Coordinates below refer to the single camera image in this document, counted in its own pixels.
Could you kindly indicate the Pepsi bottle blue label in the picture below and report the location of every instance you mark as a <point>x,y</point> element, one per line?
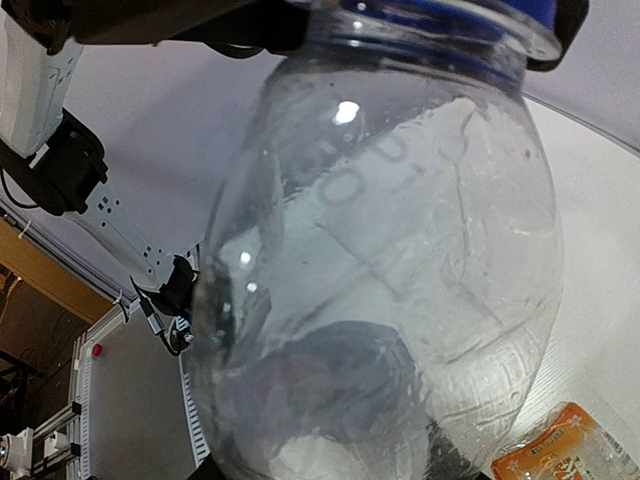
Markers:
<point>384,260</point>

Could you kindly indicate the orange label flat bottle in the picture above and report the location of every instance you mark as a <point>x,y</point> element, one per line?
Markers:
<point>567,443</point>

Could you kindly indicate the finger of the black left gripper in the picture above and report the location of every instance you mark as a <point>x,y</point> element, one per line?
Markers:
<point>569,18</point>

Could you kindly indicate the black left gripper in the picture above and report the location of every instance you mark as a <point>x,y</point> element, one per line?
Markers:
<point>276,26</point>

